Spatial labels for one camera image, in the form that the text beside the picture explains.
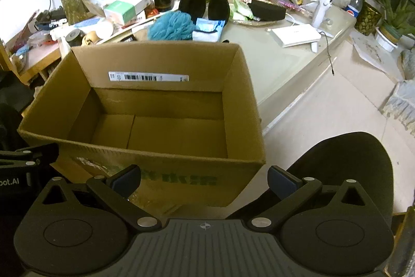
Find white gimbal stabilizer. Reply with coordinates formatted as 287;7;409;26
311;0;333;38

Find pepsi bottle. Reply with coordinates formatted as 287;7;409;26
345;0;363;18

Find white power bank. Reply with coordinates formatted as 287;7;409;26
270;24;321;48

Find grey round speaker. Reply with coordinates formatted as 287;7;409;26
65;29;85;47

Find blue white knit glove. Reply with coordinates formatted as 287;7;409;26
192;18;226;43

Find black office chair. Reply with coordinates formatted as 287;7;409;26
287;131;394;224

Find glass plate dish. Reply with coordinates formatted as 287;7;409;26
228;0;283;27

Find brown cardboard box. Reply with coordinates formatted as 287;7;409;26
18;42;265;207

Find black foam sponge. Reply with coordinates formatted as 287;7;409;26
248;0;286;21

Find white round jar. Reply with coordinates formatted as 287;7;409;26
95;20;115;40

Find green packets on plate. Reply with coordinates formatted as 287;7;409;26
229;0;254;22

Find green white carton box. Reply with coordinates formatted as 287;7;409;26
94;0;151;25

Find teal mesh bath loofah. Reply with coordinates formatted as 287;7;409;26
148;11;196;41

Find white serving tray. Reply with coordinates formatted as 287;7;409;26
50;17;154;44

